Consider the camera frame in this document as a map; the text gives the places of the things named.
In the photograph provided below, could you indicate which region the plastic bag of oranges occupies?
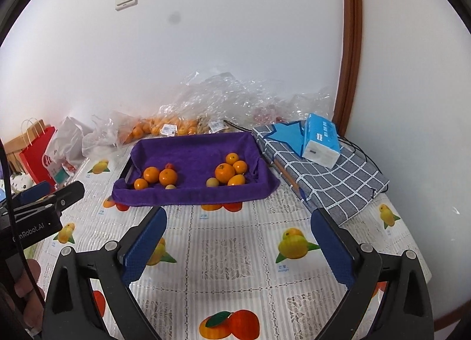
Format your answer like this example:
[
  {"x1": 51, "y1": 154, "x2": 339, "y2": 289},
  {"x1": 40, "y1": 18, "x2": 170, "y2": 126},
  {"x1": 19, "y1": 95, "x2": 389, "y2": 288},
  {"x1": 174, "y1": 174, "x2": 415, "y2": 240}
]
[{"x1": 118, "y1": 115, "x2": 201, "y2": 146}]

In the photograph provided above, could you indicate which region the brown wooden door frame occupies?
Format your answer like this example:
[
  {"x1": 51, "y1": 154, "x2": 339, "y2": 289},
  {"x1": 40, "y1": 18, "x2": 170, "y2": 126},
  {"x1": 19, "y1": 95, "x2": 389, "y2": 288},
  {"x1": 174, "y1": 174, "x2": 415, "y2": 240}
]
[{"x1": 332, "y1": 0, "x2": 364, "y2": 135}]

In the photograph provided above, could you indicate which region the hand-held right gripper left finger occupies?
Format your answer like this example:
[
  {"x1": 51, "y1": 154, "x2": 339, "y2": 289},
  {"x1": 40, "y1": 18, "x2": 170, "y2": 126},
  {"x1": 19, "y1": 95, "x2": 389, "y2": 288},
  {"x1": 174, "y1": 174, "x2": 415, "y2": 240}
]
[{"x1": 42, "y1": 208, "x2": 168, "y2": 340}]

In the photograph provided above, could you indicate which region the red paper bag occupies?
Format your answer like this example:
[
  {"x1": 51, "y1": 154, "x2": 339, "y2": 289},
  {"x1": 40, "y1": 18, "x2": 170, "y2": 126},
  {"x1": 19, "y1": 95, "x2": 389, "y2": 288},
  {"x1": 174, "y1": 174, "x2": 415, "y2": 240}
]
[{"x1": 19, "y1": 126, "x2": 71, "y2": 187}]

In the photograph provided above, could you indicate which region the brown paper bag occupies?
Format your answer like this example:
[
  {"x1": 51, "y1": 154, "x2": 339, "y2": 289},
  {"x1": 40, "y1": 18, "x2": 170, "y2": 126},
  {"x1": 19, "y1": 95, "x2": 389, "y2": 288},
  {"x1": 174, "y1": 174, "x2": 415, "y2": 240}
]
[{"x1": 3, "y1": 117, "x2": 47, "y2": 175}]

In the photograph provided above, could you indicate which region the purple towel covered tray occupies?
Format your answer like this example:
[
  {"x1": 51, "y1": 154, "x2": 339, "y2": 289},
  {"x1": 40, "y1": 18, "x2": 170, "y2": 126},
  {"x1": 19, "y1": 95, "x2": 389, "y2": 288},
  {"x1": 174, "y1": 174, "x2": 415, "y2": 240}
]
[{"x1": 111, "y1": 132, "x2": 279, "y2": 207}]

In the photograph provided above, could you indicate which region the plastic bag of brown fruit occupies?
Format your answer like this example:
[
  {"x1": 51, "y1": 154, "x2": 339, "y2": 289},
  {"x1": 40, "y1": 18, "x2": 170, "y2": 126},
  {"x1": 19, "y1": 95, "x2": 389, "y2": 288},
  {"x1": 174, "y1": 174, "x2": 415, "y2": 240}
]
[{"x1": 199, "y1": 117, "x2": 237, "y2": 134}]

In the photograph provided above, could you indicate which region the blue white tissue pack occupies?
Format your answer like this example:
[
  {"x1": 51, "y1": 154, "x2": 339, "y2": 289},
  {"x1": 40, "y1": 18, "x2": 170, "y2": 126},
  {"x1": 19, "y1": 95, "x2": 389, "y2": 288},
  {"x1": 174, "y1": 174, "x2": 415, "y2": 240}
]
[{"x1": 302, "y1": 113, "x2": 341, "y2": 169}]

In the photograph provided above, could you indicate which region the person's left hand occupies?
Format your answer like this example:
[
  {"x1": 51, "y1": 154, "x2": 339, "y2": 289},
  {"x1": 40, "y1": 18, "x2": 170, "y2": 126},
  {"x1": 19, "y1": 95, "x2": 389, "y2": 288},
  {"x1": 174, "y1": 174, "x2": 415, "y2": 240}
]
[{"x1": 14, "y1": 258, "x2": 45, "y2": 330}]

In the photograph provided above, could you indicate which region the white green object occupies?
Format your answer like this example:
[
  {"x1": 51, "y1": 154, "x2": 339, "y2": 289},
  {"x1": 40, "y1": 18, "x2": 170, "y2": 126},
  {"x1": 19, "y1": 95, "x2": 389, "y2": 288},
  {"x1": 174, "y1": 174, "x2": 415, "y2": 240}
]
[{"x1": 6, "y1": 172, "x2": 31, "y2": 194}]

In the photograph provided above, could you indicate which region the wooden stick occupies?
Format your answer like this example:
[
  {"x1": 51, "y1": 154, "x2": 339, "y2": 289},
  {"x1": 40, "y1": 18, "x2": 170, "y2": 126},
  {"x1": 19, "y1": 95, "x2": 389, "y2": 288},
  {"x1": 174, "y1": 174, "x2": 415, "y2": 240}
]
[{"x1": 273, "y1": 159, "x2": 307, "y2": 194}]

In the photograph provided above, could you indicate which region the large orange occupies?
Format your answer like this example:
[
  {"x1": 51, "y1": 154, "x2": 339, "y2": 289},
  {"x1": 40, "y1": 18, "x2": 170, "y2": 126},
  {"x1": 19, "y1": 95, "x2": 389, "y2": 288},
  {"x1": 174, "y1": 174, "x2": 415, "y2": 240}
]
[{"x1": 215, "y1": 164, "x2": 236, "y2": 184}]

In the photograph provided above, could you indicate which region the black tray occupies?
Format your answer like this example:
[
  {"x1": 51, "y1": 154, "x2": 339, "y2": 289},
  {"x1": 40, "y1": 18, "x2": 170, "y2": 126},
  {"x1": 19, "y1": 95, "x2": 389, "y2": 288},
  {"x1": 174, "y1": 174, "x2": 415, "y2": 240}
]
[{"x1": 122, "y1": 157, "x2": 135, "y2": 189}]

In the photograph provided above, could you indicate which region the blue star-shaped paper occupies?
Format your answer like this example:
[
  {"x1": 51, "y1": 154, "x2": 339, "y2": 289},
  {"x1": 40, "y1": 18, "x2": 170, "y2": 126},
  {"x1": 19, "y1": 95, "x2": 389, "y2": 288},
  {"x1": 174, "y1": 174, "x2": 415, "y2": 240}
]
[{"x1": 266, "y1": 122, "x2": 307, "y2": 155}]

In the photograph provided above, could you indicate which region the grey checked cloth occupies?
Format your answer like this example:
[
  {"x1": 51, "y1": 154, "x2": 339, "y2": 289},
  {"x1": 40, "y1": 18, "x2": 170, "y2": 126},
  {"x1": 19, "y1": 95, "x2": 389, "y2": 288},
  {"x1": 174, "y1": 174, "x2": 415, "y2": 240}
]
[{"x1": 252, "y1": 123, "x2": 391, "y2": 226}]

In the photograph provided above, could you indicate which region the fruit print tablecloth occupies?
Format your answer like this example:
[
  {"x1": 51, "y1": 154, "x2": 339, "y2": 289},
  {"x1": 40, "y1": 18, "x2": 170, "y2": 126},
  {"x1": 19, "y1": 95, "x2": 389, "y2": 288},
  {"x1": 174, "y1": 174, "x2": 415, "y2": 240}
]
[{"x1": 35, "y1": 130, "x2": 432, "y2": 340}]

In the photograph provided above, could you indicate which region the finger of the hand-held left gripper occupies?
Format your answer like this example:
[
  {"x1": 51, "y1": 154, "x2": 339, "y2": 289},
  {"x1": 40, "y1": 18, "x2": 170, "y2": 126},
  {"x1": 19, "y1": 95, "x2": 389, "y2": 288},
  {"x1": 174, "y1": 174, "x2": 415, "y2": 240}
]
[
  {"x1": 54, "y1": 181, "x2": 85, "y2": 213},
  {"x1": 13, "y1": 181, "x2": 51, "y2": 206}
]

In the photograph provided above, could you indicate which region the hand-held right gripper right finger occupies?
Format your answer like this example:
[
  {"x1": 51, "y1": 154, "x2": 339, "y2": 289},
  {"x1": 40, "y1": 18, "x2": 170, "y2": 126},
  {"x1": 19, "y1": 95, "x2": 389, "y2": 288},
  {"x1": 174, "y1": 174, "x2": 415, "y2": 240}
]
[{"x1": 310, "y1": 208, "x2": 435, "y2": 340}]

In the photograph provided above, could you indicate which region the clear plastic bag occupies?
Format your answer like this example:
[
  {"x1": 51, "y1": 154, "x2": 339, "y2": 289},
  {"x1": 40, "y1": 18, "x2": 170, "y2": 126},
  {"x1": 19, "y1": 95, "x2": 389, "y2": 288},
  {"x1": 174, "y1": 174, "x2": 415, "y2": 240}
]
[{"x1": 82, "y1": 111, "x2": 145, "y2": 157}]

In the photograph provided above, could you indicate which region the plastic bag of red fruit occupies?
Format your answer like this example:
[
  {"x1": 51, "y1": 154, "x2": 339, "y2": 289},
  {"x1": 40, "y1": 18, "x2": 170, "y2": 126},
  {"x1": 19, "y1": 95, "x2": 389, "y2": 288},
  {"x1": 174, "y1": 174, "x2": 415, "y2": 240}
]
[{"x1": 253, "y1": 104, "x2": 286, "y2": 124}]

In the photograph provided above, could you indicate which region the crumpled clear plastic wrap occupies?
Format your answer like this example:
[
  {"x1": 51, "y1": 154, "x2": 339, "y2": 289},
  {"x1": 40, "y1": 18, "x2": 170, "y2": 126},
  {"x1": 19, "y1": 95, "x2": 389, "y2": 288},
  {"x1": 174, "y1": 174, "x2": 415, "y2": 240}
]
[{"x1": 158, "y1": 71, "x2": 332, "y2": 132}]

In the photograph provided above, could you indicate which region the thin black cable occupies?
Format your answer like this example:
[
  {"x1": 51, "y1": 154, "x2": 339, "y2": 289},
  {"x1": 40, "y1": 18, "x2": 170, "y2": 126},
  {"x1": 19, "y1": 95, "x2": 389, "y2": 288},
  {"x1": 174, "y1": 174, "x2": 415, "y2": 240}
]
[
  {"x1": 224, "y1": 120, "x2": 259, "y2": 132},
  {"x1": 336, "y1": 135, "x2": 391, "y2": 194}
]

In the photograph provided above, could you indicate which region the white plastic bag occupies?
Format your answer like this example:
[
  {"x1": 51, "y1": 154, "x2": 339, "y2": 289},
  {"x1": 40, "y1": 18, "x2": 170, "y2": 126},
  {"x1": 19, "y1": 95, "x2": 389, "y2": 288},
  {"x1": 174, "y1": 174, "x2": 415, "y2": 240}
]
[{"x1": 47, "y1": 116, "x2": 88, "y2": 176}]

